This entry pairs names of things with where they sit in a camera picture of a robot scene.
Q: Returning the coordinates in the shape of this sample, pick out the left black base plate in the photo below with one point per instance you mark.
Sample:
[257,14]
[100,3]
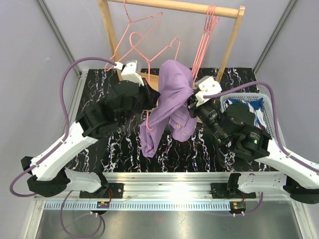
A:
[113,191]

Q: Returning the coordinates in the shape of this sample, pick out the white plastic basket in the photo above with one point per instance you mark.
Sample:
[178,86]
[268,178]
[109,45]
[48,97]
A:
[273,127]

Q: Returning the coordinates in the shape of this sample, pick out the pink hanger holding purple trousers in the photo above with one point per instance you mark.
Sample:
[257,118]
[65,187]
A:
[149,62]

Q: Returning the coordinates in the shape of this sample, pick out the pink wire hanger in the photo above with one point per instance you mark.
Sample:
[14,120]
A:
[110,30]

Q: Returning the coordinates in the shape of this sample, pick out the white slotted cable duct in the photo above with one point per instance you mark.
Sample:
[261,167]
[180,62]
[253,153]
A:
[138,206]

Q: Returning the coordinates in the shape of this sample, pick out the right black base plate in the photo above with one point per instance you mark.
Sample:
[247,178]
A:
[220,191]

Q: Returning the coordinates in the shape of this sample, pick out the purple trousers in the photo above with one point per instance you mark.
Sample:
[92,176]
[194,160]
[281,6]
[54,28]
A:
[175,87]

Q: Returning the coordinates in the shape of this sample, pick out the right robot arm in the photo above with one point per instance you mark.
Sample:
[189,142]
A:
[235,129]

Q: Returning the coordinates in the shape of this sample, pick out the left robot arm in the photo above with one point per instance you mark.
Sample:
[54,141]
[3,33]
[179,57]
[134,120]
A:
[50,177]

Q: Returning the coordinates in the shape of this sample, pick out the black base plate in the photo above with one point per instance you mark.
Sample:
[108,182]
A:
[113,191]
[220,191]

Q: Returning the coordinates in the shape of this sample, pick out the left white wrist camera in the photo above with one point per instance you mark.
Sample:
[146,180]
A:
[130,71]

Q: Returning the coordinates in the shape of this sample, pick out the aluminium mounting rail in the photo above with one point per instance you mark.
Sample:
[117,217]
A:
[173,187]

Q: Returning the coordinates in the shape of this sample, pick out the blue patterned trousers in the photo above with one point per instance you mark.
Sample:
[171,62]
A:
[256,107]

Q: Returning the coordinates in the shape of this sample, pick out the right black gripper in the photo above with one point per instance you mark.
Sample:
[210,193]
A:
[192,107]

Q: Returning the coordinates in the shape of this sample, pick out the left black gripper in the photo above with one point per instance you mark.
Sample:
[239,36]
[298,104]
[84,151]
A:
[153,97]

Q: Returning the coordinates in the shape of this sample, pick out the black marble pattern mat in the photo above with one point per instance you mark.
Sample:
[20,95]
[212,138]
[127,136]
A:
[122,152]

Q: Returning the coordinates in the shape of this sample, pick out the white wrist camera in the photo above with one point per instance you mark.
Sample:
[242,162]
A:
[130,71]
[207,86]

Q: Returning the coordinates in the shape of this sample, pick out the pink empty hanger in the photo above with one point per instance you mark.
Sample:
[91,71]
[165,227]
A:
[204,44]
[207,42]
[200,44]

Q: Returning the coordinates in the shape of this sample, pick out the wooden clothes rack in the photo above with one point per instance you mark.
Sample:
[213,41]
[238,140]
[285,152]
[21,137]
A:
[213,13]

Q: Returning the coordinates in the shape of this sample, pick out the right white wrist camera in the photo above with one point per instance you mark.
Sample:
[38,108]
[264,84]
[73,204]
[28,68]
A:
[207,86]

